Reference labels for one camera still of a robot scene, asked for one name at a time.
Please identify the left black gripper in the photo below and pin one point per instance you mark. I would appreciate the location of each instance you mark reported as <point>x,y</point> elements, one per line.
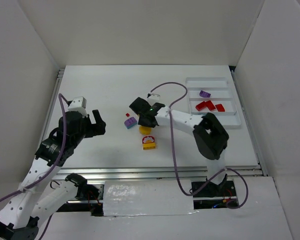
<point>94,127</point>

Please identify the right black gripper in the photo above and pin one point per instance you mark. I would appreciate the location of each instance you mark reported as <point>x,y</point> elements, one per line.
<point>145,120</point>

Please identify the yellow oval lego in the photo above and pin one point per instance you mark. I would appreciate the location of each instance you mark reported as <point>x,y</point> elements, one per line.
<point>145,130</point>

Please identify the purple fan lego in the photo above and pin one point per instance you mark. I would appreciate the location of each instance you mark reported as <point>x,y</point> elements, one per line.
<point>204,94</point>

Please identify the red arch lego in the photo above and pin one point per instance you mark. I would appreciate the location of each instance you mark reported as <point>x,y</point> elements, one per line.
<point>205,104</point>

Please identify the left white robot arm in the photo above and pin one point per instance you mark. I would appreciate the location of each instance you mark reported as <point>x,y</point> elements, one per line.
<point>25,211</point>

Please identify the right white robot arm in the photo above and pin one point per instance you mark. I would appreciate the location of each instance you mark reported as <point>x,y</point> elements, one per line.
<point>210,137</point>

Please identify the purple curved lego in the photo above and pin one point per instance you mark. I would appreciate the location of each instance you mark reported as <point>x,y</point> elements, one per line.
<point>130,122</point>

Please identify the red flower lego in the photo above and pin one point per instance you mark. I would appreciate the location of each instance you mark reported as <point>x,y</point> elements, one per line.
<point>148,139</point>

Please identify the yellow flat lego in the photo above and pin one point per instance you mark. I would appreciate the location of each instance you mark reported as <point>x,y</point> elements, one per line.
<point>149,146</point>

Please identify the white compartment tray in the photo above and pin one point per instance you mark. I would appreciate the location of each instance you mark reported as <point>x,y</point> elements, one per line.
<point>221,93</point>

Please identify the white foam board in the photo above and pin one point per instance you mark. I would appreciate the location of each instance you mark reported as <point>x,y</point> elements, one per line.
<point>145,198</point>

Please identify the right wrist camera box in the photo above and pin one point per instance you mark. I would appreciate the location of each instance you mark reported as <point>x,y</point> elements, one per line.
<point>153,98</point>

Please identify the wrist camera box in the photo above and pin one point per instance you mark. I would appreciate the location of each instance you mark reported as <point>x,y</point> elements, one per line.
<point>78,104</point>
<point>153,98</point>

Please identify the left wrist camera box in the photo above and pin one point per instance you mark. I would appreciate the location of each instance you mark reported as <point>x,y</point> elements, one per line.
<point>78,104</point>

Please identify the aluminium frame rail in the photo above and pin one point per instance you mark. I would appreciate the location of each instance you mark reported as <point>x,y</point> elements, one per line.
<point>147,173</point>

